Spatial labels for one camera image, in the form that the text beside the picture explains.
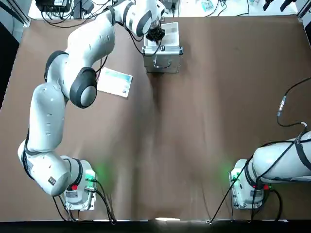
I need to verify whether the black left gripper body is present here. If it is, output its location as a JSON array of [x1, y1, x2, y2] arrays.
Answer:
[[147, 23, 166, 42]]

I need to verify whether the white plastic partition tray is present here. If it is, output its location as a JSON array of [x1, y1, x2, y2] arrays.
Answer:
[[144, 21, 180, 47]]

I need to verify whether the silver aluminium first-aid case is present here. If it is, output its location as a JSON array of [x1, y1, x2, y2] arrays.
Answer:
[[141, 36, 184, 73]]

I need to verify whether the teal white packet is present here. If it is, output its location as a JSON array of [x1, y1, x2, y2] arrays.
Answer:
[[201, 0, 216, 12]]

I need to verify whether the blue white face mask packet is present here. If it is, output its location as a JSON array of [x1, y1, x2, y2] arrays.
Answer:
[[96, 67, 134, 99]]

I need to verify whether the black plug adapter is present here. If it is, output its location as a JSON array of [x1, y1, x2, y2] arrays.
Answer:
[[82, 0, 95, 12]]

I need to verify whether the grey flat box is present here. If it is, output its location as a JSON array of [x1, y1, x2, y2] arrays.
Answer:
[[72, 0, 82, 19]]

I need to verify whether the aluminium frame post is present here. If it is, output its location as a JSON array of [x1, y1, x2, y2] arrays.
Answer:
[[9, 0, 32, 27], [296, 0, 311, 24]]

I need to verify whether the thin black cable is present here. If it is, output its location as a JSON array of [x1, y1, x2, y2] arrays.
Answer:
[[41, 11, 98, 25]]

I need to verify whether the black network switch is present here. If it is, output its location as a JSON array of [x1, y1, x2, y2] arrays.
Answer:
[[36, 0, 71, 13]]

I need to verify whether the black left arm base cable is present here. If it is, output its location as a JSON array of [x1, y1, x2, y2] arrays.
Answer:
[[52, 179, 117, 224]]

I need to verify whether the black arm base cable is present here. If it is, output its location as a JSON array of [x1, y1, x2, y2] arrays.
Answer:
[[250, 188, 284, 223], [52, 179, 117, 224]]

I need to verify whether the black right arm base cable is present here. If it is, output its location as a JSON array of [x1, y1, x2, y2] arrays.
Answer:
[[250, 188, 284, 223]]

